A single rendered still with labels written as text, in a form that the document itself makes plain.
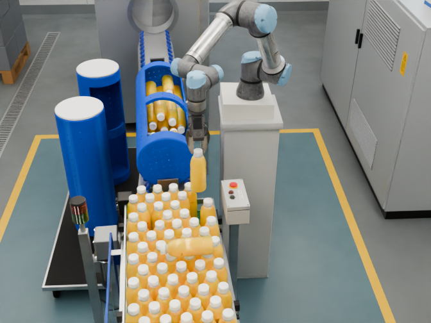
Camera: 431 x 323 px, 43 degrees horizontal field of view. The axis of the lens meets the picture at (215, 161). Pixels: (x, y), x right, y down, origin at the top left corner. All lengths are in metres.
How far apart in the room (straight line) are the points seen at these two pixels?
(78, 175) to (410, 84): 2.09
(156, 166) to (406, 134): 1.79
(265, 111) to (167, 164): 0.60
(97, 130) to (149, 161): 0.70
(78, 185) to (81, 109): 0.49
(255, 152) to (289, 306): 1.01
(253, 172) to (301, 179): 1.43
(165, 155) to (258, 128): 0.54
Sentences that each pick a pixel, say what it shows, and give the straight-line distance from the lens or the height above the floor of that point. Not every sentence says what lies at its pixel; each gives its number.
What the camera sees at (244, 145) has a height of 1.01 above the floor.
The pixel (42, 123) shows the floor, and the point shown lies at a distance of 5.33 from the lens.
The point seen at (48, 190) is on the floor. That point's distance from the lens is 4.43.
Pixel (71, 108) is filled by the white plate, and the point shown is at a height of 1.04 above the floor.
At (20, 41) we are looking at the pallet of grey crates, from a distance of 6.55.
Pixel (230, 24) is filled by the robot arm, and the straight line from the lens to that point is 2.47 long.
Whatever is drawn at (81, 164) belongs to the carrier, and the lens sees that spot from 3.35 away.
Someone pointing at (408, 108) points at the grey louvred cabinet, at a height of 0.92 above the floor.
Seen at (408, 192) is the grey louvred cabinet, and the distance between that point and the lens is 4.07.
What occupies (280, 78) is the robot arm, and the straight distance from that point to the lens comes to 2.74.
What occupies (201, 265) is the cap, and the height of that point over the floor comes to 1.10.
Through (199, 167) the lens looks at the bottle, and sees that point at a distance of 2.32.
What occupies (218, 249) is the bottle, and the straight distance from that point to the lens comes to 2.22.
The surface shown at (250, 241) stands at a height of 0.32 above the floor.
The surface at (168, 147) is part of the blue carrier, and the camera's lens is 2.59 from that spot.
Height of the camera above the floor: 2.59
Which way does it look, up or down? 35 degrees down
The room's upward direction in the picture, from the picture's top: straight up
